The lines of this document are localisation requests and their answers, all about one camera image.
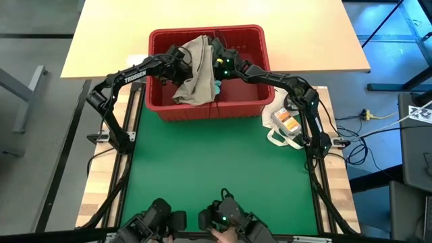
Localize small potted succulent plant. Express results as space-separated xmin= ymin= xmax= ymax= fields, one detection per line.
xmin=284 ymin=94 xmax=300 ymax=111

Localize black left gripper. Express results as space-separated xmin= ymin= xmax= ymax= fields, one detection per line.
xmin=161 ymin=45 xmax=196 ymax=86

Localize light wooden side board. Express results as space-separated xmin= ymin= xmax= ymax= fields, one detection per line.
xmin=76 ymin=81 xmax=142 ymax=227
xmin=305 ymin=86 xmax=361 ymax=234

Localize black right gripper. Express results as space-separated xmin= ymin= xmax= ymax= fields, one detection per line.
xmin=209 ymin=36 xmax=253 ymax=81

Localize black equipment cart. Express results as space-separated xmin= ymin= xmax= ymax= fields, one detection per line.
xmin=397 ymin=90 xmax=432 ymax=194

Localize light wooden desk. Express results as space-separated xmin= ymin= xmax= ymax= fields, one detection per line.
xmin=60 ymin=0 xmax=371 ymax=81

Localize red plastic laundry bin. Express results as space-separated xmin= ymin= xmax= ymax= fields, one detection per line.
xmin=145 ymin=24 xmax=275 ymax=122

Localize white fiducial marker tag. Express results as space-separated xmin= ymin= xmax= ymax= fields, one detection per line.
xmin=407 ymin=105 xmax=432 ymax=123

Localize green work mat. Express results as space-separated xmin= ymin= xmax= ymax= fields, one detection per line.
xmin=76 ymin=80 xmax=362 ymax=243

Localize yellow power plug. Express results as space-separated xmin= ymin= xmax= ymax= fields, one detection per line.
xmin=359 ymin=108 xmax=400 ymax=122

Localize dark desk foot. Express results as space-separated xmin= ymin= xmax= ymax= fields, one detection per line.
xmin=366 ymin=57 xmax=432 ymax=92

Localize beige garment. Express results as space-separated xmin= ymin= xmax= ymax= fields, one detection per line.
xmin=171 ymin=34 xmax=221 ymax=107

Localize black teleoperation leader device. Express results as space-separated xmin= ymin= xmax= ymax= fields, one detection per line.
xmin=113 ymin=197 xmax=188 ymax=243
xmin=197 ymin=188 xmax=278 ymax=243

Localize cream canvas tote bag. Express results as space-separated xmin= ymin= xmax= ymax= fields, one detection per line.
xmin=261 ymin=86 xmax=305 ymax=151

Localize black floor cables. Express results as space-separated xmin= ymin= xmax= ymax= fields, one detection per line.
xmin=335 ymin=114 xmax=432 ymax=169

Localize white paper label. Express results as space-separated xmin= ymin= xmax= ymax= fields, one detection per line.
xmin=125 ymin=54 xmax=149 ymax=68

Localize grey desk leg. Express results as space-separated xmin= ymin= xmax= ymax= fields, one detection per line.
xmin=0 ymin=65 xmax=49 ymax=134

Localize person's hand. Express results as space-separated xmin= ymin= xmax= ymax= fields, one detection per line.
xmin=211 ymin=226 xmax=240 ymax=243

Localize clear spray bottle black cap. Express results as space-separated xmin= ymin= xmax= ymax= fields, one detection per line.
xmin=269 ymin=107 xmax=304 ymax=137

